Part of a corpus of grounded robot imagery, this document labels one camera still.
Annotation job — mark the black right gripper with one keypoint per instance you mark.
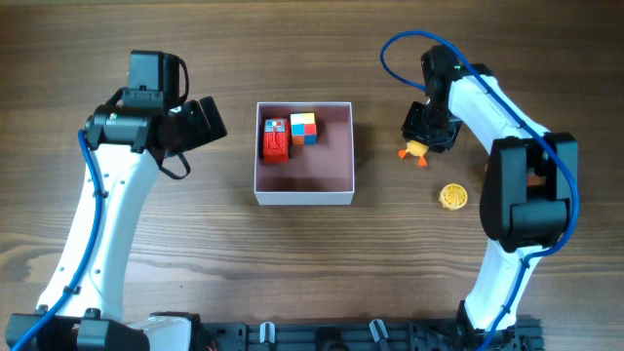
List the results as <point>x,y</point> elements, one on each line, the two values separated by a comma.
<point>428,132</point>

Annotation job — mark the yellow round toy disc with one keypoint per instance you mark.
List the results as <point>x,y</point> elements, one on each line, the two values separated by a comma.
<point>453,197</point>

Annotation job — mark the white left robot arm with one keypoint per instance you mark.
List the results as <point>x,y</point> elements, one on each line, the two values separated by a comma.
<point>82,306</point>

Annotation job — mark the brown plush toy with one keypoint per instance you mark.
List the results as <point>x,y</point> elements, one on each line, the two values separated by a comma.
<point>534,180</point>

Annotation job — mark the yellow toy duck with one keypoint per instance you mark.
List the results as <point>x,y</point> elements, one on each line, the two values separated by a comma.
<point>416,149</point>

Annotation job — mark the white cardboard box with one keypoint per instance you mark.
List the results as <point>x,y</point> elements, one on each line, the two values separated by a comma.
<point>319,174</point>

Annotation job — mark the colourful puzzle cube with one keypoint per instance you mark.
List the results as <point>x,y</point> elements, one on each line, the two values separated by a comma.
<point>303,128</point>

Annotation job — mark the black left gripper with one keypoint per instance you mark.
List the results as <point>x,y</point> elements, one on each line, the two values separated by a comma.
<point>203,133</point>

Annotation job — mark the red toy fire truck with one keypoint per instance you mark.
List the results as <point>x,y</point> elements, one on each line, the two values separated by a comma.
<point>276,141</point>

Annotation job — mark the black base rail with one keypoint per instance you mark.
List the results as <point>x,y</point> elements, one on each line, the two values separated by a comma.
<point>418,335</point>

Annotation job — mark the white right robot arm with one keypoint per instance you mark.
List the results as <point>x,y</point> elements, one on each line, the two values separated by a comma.
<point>526,203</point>

